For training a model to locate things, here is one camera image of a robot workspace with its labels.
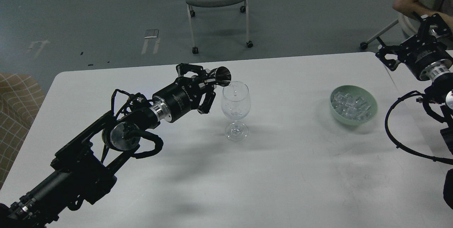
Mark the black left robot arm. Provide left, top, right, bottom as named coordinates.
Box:
left=1, top=63, right=231, bottom=228

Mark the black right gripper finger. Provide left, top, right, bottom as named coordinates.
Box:
left=412, top=12, right=452, bottom=46
left=375, top=37, right=413, bottom=72

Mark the beige checkered sofa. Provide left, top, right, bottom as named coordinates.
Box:
left=0, top=73, right=45, bottom=186

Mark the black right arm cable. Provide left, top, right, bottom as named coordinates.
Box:
left=385, top=91, right=453, bottom=165

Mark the green bowl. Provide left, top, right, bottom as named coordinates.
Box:
left=329, top=85, right=378, bottom=126

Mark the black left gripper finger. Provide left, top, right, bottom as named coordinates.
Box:
left=197, top=86, right=216, bottom=114
left=176, top=63, right=213, bottom=88

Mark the silver metal jigger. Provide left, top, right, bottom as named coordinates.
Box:
left=203, top=66, right=232, bottom=87

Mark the clear wine glass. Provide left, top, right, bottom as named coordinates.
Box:
left=221, top=81, right=251, bottom=142

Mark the pile of clear ice cubes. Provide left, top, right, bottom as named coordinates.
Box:
left=331, top=91, right=373, bottom=122

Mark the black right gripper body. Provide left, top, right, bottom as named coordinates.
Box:
left=398, top=38, right=452, bottom=81

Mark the silver floor plate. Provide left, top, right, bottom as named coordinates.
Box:
left=144, top=29, right=160, bottom=39

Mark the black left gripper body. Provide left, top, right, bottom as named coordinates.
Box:
left=152, top=78, right=202, bottom=123

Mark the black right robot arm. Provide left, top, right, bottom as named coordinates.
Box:
left=375, top=12, right=453, bottom=165

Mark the white rolling chair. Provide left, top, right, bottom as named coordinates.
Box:
left=360, top=0, right=453, bottom=51

